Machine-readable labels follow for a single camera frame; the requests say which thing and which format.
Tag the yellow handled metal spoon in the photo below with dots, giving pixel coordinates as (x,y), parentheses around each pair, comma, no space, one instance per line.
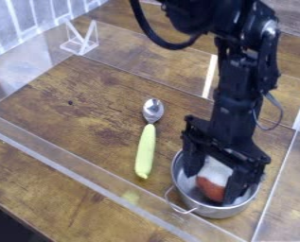
(152,112)

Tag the clear acrylic triangle stand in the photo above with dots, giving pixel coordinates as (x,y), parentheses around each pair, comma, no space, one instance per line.
(80,44)

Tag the clear acrylic barrier wall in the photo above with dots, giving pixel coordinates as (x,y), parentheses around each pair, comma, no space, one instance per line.
(189,227)

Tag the silver metal pot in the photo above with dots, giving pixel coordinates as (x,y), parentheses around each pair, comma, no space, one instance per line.
(197,203)

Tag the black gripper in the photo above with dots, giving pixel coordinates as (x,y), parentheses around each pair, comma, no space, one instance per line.
(225,138)

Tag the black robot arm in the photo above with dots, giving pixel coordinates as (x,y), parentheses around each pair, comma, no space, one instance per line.
(243,25)

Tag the white and brown toy mushroom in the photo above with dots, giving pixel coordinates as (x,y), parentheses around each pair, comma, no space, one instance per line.
(211,179)

